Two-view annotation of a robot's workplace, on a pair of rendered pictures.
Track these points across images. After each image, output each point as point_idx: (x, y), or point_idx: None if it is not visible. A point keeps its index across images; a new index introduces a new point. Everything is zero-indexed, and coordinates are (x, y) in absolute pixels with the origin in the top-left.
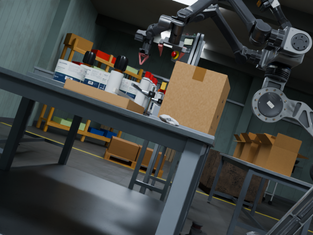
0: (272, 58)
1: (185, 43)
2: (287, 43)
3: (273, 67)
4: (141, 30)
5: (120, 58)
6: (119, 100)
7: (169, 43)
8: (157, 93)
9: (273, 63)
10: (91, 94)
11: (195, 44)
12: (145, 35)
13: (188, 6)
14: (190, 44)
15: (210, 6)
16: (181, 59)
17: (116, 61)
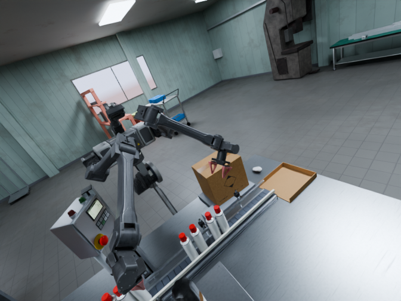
0: (141, 147)
1: (94, 215)
2: None
3: (141, 152)
4: (124, 260)
5: (192, 280)
6: (287, 165)
7: (226, 160)
8: (137, 284)
9: (139, 151)
10: (300, 170)
11: (101, 200)
12: (131, 251)
13: (203, 132)
14: (101, 207)
15: (122, 137)
16: (110, 231)
17: (196, 293)
